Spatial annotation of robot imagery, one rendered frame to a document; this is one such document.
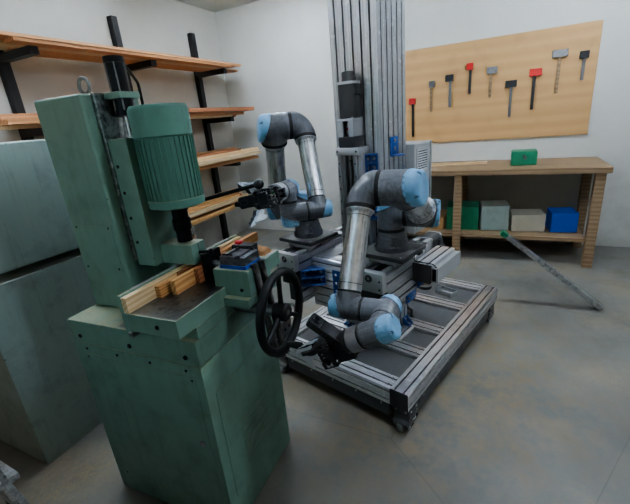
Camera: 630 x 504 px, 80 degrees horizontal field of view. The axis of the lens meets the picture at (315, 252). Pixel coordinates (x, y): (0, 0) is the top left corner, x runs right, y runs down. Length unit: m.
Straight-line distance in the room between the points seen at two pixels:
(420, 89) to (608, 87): 1.58
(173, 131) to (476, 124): 3.43
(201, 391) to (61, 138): 0.91
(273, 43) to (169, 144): 3.86
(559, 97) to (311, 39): 2.54
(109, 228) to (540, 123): 3.74
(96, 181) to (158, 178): 0.23
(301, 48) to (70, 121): 3.66
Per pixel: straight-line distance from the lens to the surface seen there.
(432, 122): 4.29
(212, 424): 1.37
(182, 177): 1.24
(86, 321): 1.54
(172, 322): 1.13
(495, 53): 4.26
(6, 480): 1.89
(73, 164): 1.47
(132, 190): 1.35
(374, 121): 1.81
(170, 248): 1.37
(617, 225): 4.53
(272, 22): 5.03
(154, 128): 1.23
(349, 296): 1.16
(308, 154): 1.65
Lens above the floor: 1.39
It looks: 19 degrees down
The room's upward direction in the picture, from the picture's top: 5 degrees counter-clockwise
